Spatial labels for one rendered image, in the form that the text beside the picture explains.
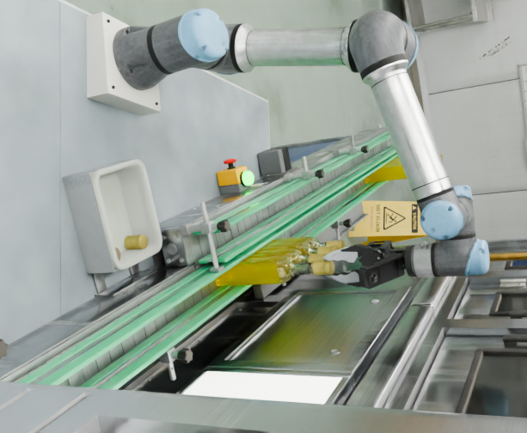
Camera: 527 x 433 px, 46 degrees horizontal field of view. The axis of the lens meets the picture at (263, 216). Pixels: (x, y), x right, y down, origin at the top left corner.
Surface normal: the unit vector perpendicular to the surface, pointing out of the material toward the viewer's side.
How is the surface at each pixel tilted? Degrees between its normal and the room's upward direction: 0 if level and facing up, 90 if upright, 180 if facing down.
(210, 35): 7
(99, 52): 90
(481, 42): 90
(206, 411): 90
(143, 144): 0
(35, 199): 0
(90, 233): 90
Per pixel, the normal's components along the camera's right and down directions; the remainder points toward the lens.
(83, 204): -0.44, 0.26
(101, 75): -0.48, -0.07
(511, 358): -0.19, -0.96
